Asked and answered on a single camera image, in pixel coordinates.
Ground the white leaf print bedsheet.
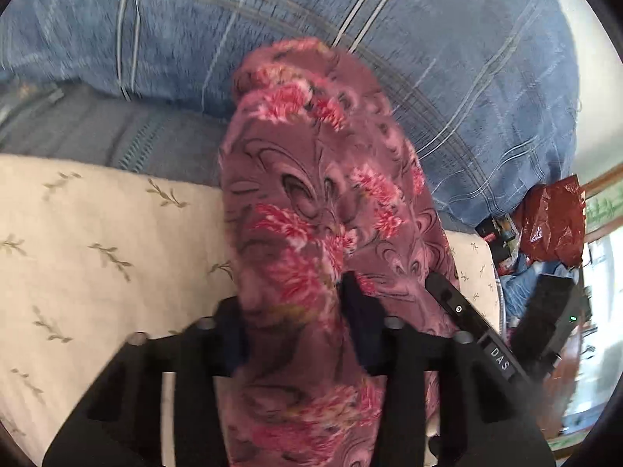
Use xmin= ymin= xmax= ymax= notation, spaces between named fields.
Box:
xmin=0 ymin=153 xmax=502 ymax=467

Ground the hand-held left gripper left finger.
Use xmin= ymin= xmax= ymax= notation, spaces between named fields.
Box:
xmin=43 ymin=297 xmax=245 ymax=467

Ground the blue plaid quilt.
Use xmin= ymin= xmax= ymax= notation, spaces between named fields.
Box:
xmin=0 ymin=0 xmax=583 ymax=228

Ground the light wooden frame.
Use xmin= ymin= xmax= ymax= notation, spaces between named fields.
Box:
xmin=579 ymin=164 xmax=623 ymax=246

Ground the small dark box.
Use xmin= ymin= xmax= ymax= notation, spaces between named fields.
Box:
xmin=474 ymin=213 xmax=519 ymax=274

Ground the grey blue blanket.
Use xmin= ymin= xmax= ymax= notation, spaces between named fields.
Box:
xmin=0 ymin=83 xmax=225 ymax=188

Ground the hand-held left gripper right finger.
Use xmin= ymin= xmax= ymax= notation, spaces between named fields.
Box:
xmin=340 ymin=272 xmax=556 ymax=467

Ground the red plastic bag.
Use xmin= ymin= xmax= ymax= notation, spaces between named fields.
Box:
xmin=515 ymin=174 xmax=588 ymax=269

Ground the maroon floral garment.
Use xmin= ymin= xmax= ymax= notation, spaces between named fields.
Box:
xmin=219 ymin=38 xmax=461 ymax=467

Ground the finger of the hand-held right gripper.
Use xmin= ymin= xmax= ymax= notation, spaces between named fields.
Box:
xmin=425 ymin=271 xmax=488 ymax=340

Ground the blue denim cloth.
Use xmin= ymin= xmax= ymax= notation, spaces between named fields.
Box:
xmin=499 ymin=257 xmax=571 ymax=319

